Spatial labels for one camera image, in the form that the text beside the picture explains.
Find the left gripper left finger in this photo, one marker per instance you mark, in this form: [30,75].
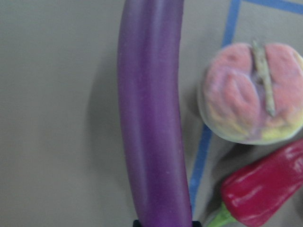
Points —
[136,223]

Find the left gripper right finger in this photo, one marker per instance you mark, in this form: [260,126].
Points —
[196,224]

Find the peach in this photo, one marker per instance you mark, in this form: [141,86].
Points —
[232,100]

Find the purple eggplant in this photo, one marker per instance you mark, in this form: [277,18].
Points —
[147,71]

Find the red chili pepper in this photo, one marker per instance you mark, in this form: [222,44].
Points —
[254,193]

